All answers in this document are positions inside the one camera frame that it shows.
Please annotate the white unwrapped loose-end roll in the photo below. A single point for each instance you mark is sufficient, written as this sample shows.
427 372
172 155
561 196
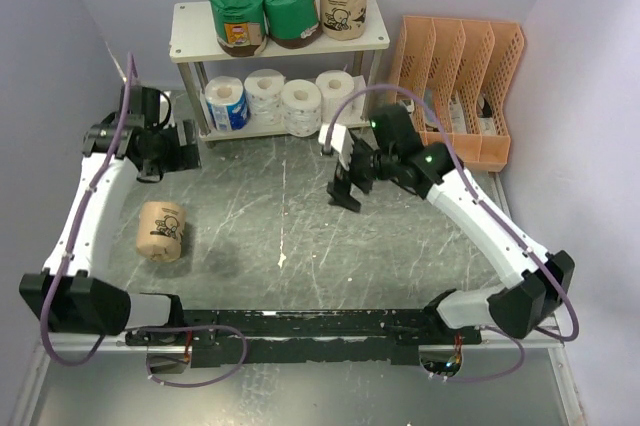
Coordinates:
335 86

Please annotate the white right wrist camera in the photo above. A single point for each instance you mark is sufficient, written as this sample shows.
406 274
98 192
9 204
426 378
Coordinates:
341 143

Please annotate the orange plastic file organizer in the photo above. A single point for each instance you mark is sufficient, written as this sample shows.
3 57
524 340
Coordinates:
466 68

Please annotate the white floral roll front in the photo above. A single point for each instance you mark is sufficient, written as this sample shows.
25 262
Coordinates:
263 90

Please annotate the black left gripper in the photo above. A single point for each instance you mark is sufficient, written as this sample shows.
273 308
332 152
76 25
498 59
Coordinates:
185 156

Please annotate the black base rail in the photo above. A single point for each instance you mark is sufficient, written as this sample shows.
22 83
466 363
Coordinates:
396 336

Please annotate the green torn roll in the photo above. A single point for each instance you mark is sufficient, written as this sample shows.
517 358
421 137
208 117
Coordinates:
240 26

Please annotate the brown cartoon paper roll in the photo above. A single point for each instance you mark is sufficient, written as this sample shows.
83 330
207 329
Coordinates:
343 20

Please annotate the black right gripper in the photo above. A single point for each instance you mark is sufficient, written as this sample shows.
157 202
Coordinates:
339 189

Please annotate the aluminium frame rail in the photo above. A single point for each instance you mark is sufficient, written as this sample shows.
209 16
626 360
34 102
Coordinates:
68 342

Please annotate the green paper roll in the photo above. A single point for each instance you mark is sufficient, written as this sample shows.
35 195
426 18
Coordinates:
292 24

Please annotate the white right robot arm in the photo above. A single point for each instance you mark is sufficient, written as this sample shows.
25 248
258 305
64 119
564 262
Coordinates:
533 281

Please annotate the grey two-tier shelf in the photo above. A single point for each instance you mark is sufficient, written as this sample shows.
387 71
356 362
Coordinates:
193 43

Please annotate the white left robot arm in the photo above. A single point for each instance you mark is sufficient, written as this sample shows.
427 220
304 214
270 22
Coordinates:
71 294

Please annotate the blue paper roll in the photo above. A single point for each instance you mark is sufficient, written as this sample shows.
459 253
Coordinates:
226 102

